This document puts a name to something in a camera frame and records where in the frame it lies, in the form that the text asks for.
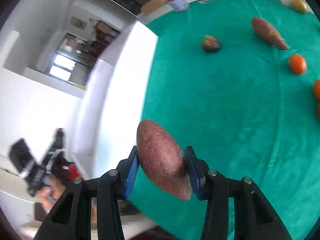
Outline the green-yellow orange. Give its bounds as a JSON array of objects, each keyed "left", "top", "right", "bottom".
[{"left": 290, "top": 0, "right": 308, "bottom": 14}]

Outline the small orange tangerine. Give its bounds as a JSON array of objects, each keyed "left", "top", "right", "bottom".
[{"left": 289, "top": 54, "right": 307, "bottom": 75}]

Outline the person's left hand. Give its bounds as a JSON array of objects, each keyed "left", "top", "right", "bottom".
[{"left": 37, "top": 176, "right": 66, "bottom": 213}]

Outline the brown kiwi fruit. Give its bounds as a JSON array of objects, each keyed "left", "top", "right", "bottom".
[{"left": 201, "top": 35, "right": 221, "bottom": 52}]

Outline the green tablecloth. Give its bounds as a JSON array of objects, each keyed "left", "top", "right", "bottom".
[{"left": 142, "top": 0, "right": 319, "bottom": 239}]

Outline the purple sweet potato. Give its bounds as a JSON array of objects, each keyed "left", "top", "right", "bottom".
[{"left": 137, "top": 119, "right": 191, "bottom": 201}]

